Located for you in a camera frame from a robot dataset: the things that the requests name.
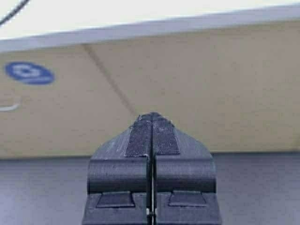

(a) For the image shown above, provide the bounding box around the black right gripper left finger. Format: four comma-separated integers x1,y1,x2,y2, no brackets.
82,113,153,225

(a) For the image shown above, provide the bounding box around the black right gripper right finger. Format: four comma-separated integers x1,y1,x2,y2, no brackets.
152,113,222,225

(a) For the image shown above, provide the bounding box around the wooden island cabinet front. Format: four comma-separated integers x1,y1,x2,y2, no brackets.
0,20,300,158

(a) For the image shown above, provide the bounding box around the left blue recycle sticker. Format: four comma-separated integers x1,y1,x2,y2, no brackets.
4,61,55,85

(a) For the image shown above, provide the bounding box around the steel island cabinet handle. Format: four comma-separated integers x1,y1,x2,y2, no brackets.
0,104,20,112

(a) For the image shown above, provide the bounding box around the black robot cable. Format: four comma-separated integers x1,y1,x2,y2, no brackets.
0,0,31,25

